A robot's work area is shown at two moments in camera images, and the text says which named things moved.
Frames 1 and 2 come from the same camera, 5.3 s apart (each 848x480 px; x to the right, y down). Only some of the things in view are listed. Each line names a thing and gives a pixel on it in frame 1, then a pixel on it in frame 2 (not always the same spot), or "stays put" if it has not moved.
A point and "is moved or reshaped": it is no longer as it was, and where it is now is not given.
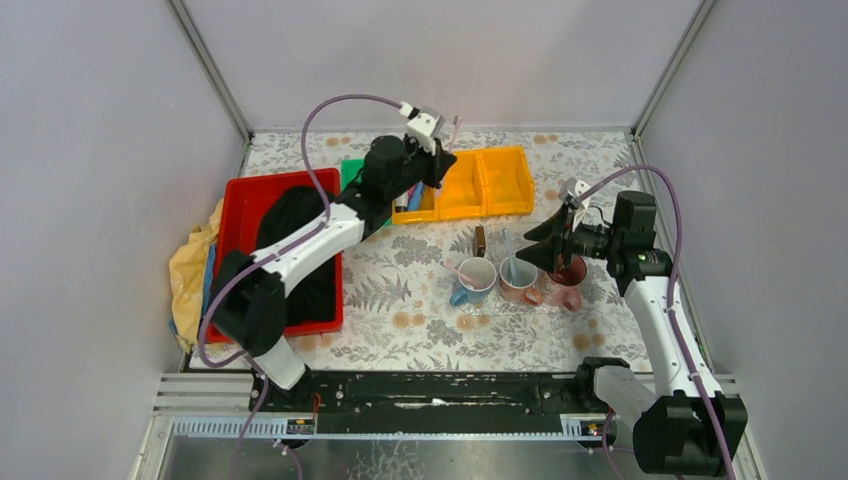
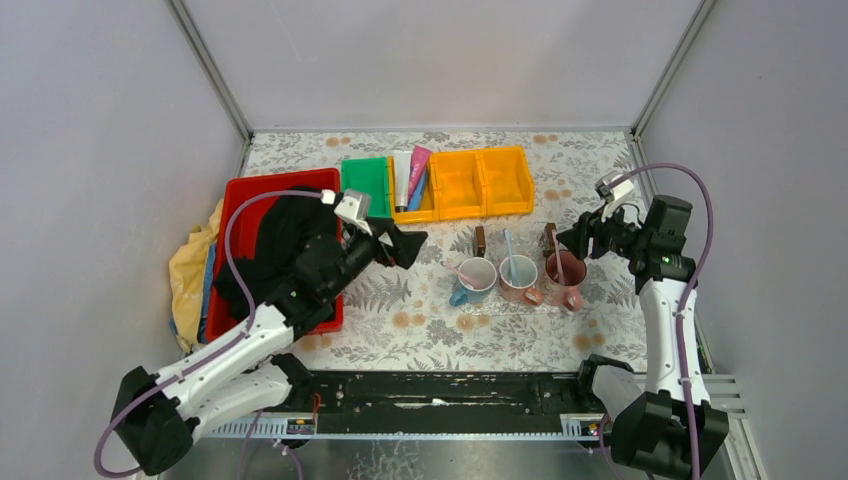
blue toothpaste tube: (416, 200) stays put
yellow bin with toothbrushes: (463, 193) stays put
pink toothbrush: (456, 120) is moved or reshaped
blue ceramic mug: (476, 279) stays put
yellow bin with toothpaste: (428, 212) stays put
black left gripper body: (430, 168) to (382, 240)
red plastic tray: (242, 203) stays put
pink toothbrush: (469, 281) stays put
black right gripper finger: (554, 226) to (576, 240)
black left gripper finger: (442, 161) to (382, 225)
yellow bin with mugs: (508, 181) stays put
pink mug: (526, 274) stays put
